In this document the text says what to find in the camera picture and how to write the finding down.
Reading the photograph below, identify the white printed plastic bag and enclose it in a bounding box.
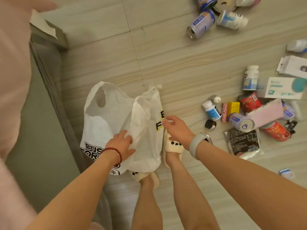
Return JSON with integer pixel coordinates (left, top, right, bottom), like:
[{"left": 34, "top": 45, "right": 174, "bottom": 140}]
[{"left": 80, "top": 81, "right": 165, "bottom": 176}]

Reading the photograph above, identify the white pink plastic cup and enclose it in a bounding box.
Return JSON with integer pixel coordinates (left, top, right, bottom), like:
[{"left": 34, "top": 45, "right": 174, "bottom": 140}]
[{"left": 236, "top": 0, "right": 262, "bottom": 7}]

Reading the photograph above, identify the small yellow box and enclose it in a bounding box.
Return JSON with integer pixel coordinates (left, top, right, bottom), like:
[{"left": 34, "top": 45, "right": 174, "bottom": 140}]
[{"left": 227, "top": 101, "right": 240, "bottom": 115}]

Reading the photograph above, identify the cream fuzzy right slipper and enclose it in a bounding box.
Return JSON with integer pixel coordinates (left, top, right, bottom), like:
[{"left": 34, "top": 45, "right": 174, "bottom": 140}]
[{"left": 163, "top": 129, "right": 185, "bottom": 168}]

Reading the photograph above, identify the red tin can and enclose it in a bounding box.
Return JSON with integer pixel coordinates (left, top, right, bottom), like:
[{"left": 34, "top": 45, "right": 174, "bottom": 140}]
[
  {"left": 237, "top": 92, "right": 262, "bottom": 113},
  {"left": 260, "top": 120, "right": 292, "bottom": 142}
]

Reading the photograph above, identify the grey wrist smartwatch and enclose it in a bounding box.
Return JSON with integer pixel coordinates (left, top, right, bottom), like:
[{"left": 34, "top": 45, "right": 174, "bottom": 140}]
[{"left": 189, "top": 132, "right": 213, "bottom": 161}]

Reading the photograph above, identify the white plastic bottle blue label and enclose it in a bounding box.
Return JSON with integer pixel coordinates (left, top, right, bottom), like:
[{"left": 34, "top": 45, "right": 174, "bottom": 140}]
[{"left": 216, "top": 10, "right": 248, "bottom": 30}]

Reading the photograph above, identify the cream fuzzy slipper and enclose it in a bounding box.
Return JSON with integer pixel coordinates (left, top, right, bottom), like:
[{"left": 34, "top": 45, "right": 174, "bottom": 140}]
[
  {"left": 131, "top": 170, "right": 160, "bottom": 190},
  {"left": 163, "top": 129, "right": 185, "bottom": 168}
]

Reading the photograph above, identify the white blue small bottle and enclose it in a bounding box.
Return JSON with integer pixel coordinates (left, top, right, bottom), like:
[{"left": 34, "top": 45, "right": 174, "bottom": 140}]
[{"left": 286, "top": 39, "right": 307, "bottom": 53}]

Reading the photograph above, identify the white teal cardboard box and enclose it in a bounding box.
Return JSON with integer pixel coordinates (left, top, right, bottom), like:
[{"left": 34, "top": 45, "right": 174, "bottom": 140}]
[{"left": 255, "top": 77, "right": 307, "bottom": 100}]

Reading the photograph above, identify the person's left forearm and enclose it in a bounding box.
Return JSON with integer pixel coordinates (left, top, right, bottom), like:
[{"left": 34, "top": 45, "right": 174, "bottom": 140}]
[{"left": 25, "top": 150, "right": 120, "bottom": 230}]

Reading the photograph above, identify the person's left hand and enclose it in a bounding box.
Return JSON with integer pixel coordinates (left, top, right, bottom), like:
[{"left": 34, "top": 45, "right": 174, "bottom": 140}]
[{"left": 105, "top": 130, "right": 136, "bottom": 164}]

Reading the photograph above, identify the grey upholstered sofa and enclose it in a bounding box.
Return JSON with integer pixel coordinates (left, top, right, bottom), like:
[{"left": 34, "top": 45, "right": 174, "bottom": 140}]
[{"left": 5, "top": 23, "right": 113, "bottom": 230}]

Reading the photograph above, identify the pink flat box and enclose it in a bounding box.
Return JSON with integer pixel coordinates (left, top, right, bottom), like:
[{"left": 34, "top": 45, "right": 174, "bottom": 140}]
[{"left": 246, "top": 98, "right": 284, "bottom": 130}]

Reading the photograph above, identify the small white blue-label bottle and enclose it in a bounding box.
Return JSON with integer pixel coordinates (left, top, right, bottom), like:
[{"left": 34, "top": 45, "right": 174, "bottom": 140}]
[{"left": 202, "top": 100, "right": 222, "bottom": 121}]

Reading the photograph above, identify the small white blue packet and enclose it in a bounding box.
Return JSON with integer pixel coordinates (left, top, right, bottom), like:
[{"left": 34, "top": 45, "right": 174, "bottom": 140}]
[{"left": 279, "top": 169, "right": 295, "bottom": 180}]

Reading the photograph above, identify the round patterned paper lid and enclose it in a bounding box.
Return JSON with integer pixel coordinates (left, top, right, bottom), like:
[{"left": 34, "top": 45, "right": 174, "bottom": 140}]
[{"left": 213, "top": 0, "right": 239, "bottom": 13}]

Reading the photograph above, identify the person's right forearm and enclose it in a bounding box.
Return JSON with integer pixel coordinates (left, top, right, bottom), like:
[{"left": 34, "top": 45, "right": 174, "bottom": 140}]
[{"left": 195, "top": 139, "right": 307, "bottom": 230}]

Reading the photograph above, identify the cream fuzzy left slipper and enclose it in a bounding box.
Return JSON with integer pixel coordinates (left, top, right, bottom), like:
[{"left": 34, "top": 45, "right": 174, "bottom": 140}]
[{"left": 131, "top": 170, "right": 160, "bottom": 190}]

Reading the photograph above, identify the pink garment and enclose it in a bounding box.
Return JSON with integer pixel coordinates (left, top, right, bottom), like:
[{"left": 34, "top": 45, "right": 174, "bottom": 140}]
[{"left": 0, "top": 0, "right": 58, "bottom": 230}]

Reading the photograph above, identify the person's right hand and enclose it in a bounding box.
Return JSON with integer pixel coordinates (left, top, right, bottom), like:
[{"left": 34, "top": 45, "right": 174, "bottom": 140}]
[{"left": 162, "top": 115, "right": 195, "bottom": 144}]

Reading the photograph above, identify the person's left leg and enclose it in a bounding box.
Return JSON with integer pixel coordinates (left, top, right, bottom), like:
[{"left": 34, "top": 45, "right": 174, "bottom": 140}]
[{"left": 131, "top": 176, "right": 163, "bottom": 230}]

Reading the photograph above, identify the white paper tag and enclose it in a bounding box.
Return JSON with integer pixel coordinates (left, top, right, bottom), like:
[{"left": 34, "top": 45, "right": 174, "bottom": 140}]
[{"left": 29, "top": 9, "right": 58, "bottom": 39}]

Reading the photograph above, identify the red bead bracelet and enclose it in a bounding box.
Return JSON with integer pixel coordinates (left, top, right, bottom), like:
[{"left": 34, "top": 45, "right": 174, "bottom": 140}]
[{"left": 101, "top": 147, "right": 123, "bottom": 167}]

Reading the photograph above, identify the person's right leg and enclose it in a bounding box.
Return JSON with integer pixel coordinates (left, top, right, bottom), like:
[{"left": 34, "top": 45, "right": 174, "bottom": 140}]
[{"left": 165, "top": 152, "right": 220, "bottom": 230}]

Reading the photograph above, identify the black foil packet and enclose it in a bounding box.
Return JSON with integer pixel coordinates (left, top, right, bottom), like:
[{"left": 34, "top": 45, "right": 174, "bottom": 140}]
[{"left": 224, "top": 127, "right": 264, "bottom": 160}]

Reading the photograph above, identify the white pill bottle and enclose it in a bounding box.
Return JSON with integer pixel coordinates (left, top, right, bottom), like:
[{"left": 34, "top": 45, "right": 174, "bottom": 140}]
[{"left": 242, "top": 65, "right": 260, "bottom": 91}]

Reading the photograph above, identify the person's leg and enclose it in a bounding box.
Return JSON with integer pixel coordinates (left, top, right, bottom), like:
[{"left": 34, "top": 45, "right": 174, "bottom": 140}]
[
  {"left": 165, "top": 152, "right": 220, "bottom": 230},
  {"left": 131, "top": 176, "right": 163, "bottom": 230}
]

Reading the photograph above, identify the black binder clip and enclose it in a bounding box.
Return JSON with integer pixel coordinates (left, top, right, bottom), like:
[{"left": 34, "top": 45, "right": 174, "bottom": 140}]
[{"left": 285, "top": 120, "right": 298, "bottom": 135}]

